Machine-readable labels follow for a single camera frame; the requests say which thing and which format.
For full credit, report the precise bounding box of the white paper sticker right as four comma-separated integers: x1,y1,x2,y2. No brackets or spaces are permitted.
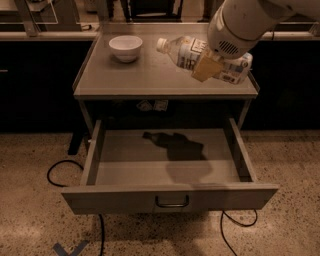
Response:
153,100,168,112

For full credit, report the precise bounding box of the blue tape floor mark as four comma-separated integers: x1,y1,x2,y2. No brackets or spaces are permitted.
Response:
52,240,89,256

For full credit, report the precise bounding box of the white labelled plastic bottle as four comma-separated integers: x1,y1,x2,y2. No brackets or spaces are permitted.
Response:
156,36,253,84

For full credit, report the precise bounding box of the white paper sticker left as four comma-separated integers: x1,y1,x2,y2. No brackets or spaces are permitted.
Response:
136,100,153,112

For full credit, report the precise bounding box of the grey metal cabinet table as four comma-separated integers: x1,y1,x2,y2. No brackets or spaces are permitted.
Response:
74,23,258,131

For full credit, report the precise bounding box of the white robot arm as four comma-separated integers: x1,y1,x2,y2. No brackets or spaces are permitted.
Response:
192,0,320,82

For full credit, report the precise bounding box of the white paper sticker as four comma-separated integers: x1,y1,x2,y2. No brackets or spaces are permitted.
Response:
153,100,168,112
136,100,153,112

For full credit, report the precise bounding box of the white ceramic bowl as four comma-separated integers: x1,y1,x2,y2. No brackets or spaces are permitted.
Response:
109,35,143,63

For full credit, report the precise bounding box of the black floor cable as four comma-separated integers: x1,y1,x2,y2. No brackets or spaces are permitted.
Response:
219,209,259,256
46,159,106,256

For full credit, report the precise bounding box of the black floor cable right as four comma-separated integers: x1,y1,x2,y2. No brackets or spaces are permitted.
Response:
219,209,259,256

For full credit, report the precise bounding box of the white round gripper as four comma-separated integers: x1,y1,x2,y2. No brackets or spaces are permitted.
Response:
191,0,287,82

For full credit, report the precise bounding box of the black floor cable left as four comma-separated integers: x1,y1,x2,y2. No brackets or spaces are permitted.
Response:
46,159,106,256

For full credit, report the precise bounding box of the black metal drawer handle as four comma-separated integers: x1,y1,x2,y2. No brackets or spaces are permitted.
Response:
155,195,190,208

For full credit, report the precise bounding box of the open grey top drawer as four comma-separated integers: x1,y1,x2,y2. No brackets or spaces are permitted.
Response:
62,119,279,214

